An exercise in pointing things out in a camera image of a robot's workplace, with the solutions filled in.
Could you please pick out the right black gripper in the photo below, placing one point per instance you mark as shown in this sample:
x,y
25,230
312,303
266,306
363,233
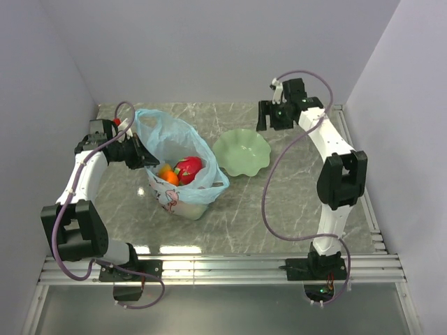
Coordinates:
x,y
267,108

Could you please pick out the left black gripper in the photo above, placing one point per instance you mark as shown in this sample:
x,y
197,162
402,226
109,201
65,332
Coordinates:
x,y
142,156

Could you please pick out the yellow-orange fake peach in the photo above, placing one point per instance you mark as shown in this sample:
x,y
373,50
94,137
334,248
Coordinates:
x,y
165,168

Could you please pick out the orange fake tangerine back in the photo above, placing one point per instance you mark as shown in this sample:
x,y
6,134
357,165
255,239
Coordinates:
x,y
171,177

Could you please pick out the light blue plastic bag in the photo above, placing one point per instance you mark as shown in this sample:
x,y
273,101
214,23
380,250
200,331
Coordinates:
x,y
169,139

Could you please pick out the red fake dragon fruit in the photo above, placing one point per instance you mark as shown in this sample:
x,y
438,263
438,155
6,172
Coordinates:
x,y
187,168

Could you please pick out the green leaf-shaped plate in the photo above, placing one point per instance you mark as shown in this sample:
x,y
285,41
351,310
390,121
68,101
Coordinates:
x,y
242,152

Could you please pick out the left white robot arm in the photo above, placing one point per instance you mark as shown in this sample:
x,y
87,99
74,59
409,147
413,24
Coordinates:
x,y
72,225

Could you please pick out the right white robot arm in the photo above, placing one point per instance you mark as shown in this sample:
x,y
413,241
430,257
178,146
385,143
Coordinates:
x,y
313,119

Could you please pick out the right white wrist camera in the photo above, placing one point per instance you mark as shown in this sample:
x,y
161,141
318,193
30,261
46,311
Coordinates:
x,y
278,91

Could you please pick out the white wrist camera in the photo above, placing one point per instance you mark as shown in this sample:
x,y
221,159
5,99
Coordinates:
x,y
120,126
278,91

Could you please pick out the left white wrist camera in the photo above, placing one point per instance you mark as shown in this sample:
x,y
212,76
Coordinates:
x,y
120,126

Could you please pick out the aluminium right side rail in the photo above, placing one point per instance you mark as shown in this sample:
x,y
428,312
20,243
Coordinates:
x,y
362,232

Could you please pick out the aluminium rail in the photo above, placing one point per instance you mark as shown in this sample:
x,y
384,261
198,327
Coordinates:
x,y
195,269
362,232

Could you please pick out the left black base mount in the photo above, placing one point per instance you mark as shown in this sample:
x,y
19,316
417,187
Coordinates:
x,y
129,280

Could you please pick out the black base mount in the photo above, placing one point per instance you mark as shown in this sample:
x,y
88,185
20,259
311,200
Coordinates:
x,y
324,277
129,280

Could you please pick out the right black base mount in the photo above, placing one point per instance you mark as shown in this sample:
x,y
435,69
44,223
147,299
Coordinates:
x,y
324,277

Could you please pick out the aluminium front rail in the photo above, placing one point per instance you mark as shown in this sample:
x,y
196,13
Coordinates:
x,y
195,269

